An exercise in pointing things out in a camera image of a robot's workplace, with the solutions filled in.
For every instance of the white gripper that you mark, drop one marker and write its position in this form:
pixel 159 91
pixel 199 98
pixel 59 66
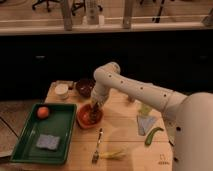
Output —
pixel 99 96

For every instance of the dark grape bunch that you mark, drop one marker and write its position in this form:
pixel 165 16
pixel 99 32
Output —
pixel 94 116

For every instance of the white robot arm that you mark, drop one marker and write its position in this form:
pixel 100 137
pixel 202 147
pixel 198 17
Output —
pixel 193 115

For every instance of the red bowl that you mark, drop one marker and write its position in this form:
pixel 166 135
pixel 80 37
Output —
pixel 83 117

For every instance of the dark brown bowl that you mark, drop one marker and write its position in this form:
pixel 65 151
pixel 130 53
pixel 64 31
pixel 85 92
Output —
pixel 84 87

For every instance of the white cup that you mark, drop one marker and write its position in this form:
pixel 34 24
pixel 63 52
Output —
pixel 61 90

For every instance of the light green small object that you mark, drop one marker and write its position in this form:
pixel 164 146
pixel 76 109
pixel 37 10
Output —
pixel 145 110

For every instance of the light blue cloth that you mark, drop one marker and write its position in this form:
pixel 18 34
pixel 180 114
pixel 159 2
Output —
pixel 145 124

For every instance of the metal fork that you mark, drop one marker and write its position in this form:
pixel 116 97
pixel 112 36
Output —
pixel 96 153

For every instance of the orange fruit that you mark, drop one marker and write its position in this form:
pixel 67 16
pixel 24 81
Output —
pixel 43 112

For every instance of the blue sponge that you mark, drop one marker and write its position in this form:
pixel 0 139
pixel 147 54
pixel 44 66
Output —
pixel 49 142

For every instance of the green plastic tray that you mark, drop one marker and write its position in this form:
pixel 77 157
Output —
pixel 59 123

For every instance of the green pepper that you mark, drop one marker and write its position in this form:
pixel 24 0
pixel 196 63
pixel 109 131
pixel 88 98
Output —
pixel 150 136

